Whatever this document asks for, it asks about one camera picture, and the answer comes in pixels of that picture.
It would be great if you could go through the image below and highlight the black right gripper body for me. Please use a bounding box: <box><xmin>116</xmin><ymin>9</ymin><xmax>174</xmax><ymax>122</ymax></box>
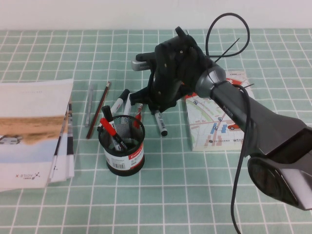
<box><xmin>147</xmin><ymin>26</ymin><xmax>213</xmax><ymax>110</ymax></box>

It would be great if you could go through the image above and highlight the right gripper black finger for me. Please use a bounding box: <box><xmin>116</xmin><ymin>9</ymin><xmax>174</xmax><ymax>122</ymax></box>
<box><xmin>149</xmin><ymin>100</ymin><xmax>177</xmax><ymax>115</ymax></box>
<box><xmin>130</xmin><ymin>88</ymin><xmax>150</xmax><ymax>106</ymax></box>

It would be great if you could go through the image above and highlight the black whiteboard marker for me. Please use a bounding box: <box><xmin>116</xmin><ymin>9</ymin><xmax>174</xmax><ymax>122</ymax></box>
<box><xmin>111</xmin><ymin>89</ymin><xmax>130</xmax><ymax>117</ymax></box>
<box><xmin>154</xmin><ymin>109</ymin><xmax>168</xmax><ymax>137</ymax></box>
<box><xmin>101</xmin><ymin>105</ymin><xmax>122</xmax><ymax>151</ymax></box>
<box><xmin>122</xmin><ymin>94</ymin><xmax>132</xmax><ymax>116</ymax></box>

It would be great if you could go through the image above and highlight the black mesh pen holder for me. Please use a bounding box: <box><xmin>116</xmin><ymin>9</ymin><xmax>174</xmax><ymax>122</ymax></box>
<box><xmin>97</xmin><ymin>115</ymin><xmax>146</xmax><ymax>176</ymax></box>

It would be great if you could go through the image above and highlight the red whiteboard marker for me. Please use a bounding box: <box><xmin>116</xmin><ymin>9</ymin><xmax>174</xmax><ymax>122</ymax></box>
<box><xmin>133</xmin><ymin>103</ymin><xmax>145</xmax><ymax>129</ymax></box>
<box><xmin>99</xmin><ymin>118</ymin><xmax>128</xmax><ymax>150</ymax></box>

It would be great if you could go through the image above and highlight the red and black pencil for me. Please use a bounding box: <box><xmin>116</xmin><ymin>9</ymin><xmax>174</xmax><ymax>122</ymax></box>
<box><xmin>85</xmin><ymin>81</ymin><xmax>111</xmax><ymax>140</ymax></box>

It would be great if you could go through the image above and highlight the book with map cover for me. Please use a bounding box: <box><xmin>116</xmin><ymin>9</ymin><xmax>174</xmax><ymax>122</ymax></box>
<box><xmin>184</xmin><ymin>70</ymin><xmax>254</xmax><ymax>152</ymax></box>

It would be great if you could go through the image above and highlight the black zip tie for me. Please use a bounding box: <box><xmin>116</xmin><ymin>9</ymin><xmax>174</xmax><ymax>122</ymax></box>
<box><xmin>214</xmin><ymin>37</ymin><xmax>241</xmax><ymax>64</ymax></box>
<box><xmin>234</xmin><ymin>83</ymin><xmax>255</xmax><ymax>90</ymax></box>

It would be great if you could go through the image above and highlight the brochure with dark photo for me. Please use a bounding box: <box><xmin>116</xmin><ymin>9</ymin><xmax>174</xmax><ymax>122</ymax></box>
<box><xmin>53</xmin><ymin>97</ymin><xmax>75</xmax><ymax>156</ymax></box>

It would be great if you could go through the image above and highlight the green checked tablecloth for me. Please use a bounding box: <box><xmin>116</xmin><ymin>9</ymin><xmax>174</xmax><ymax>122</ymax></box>
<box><xmin>0</xmin><ymin>28</ymin><xmax>312</xmax><ymax>234</ymax></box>

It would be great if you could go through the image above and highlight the white brochure with small logo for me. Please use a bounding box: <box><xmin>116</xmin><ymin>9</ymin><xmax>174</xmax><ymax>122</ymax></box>
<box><xmin>47</xmin><ymin>153</ymin><xmax>75</xmax><ymax>183</ymax></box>

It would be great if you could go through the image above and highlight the stack of magazines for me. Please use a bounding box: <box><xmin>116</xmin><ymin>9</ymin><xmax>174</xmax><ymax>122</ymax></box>
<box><xmin>0</xmin><ymin>78</ymin><xmax>74</xmax><ymax>193</ymax></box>

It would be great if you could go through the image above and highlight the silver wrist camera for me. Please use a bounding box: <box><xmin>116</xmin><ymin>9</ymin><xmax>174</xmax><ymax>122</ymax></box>
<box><xmin>131</xmin><ymin>53</ymin><xmax>157</xmax><ymax>72</ymax></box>

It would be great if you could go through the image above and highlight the black cable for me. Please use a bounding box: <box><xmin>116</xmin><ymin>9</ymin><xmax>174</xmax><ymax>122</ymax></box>
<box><xmin>206</xmin><ymin>13</ymin><xmax>252</xmax><ymax>234</ymax></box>

